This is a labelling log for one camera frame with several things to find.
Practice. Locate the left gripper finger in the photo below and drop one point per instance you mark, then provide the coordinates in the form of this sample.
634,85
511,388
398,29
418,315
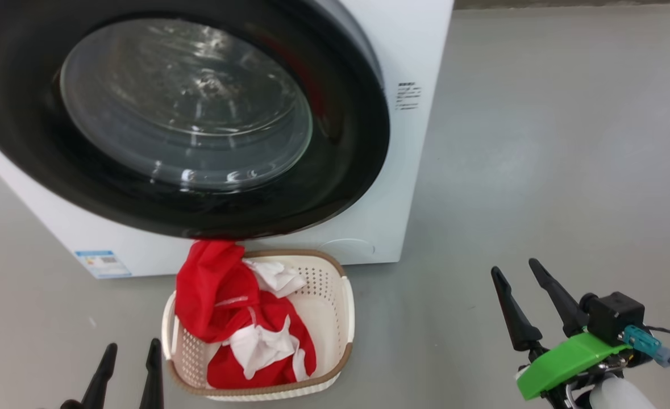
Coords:
153,380
97,380

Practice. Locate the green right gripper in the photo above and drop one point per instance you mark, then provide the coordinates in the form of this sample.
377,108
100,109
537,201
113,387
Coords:
567,360

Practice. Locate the red and white garment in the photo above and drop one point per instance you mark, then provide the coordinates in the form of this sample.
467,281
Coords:
215,284

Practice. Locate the dark round glass washer door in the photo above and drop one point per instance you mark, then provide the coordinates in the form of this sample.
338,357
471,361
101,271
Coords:
28,153

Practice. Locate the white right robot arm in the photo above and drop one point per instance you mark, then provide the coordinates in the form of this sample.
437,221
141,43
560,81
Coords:
619,395

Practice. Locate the cream basket with brown rim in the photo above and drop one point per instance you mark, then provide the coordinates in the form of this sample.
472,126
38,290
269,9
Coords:
329,307

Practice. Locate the white front-load washing machine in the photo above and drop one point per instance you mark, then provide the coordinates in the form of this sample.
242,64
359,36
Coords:
414,45

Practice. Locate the blue energy label sticker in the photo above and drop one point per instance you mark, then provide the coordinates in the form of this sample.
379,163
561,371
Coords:
103,264

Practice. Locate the round white filter cover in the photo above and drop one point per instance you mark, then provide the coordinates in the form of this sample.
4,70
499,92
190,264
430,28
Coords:
349,251

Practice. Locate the small black text sticker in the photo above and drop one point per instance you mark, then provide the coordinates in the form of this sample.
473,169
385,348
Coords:
408,96

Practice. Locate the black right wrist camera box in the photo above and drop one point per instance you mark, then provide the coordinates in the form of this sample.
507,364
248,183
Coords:
616,315

